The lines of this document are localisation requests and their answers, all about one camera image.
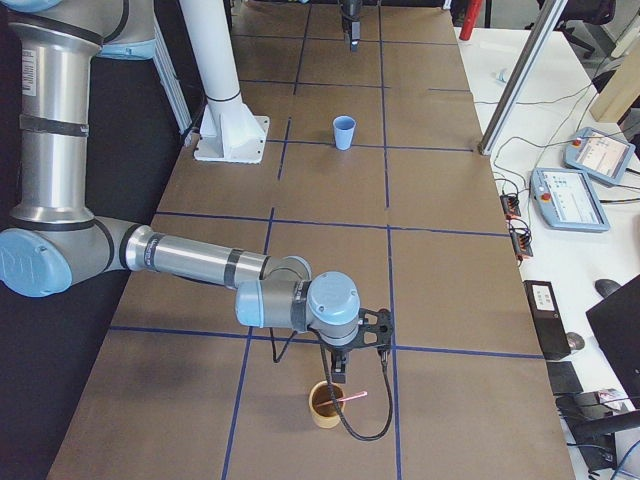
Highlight blue ribbed cup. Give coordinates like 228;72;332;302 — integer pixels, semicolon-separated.
333;115;356;151

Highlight far orange black connector hub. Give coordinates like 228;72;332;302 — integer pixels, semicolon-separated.
500;193;521;220

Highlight red cylinder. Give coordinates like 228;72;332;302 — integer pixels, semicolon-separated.
459;0;484;41

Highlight light wooden board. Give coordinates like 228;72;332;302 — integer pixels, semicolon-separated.
590;50;639;123

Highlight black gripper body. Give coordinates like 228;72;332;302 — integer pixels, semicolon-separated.
329;347;349;370

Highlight near teach pendant tablet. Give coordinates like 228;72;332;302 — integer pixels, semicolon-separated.
530;168;610;233

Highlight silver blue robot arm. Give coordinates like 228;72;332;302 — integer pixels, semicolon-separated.
1;1;364;377

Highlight orange black connector hub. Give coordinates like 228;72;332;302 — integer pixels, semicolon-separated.
509;227;533;261
500;193;521;220

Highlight blue cable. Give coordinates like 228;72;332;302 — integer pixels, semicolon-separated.
612;439;640;480

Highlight black box with label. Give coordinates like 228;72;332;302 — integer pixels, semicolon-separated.
523;280;571;360

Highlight black computer monitor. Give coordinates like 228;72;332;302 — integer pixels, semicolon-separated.
586;276;639;407

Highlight aluminium frame post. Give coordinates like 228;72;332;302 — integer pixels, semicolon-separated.
478;0;568;156

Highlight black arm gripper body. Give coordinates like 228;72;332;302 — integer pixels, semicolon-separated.
339;0;362;22

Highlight black computer mouse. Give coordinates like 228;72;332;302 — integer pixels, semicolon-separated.
594;279;621;298

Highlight near orange black connector hub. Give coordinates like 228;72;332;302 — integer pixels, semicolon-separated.
509;227;533;261

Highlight teach pendant tablet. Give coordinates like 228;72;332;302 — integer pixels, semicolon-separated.
564;127;635;187
530;168;610;233

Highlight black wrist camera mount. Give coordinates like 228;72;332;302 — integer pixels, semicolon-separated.
349;308;394;352

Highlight yellow wooden cup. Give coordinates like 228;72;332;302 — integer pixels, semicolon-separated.
308;380;341;429

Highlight black flat pad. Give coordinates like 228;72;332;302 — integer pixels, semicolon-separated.
546;361;583;396

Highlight far teach pendant tablet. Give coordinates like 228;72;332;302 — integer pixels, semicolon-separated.
564;127;635;187

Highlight white pillar with base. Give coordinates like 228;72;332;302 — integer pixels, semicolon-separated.
180;0;270;164

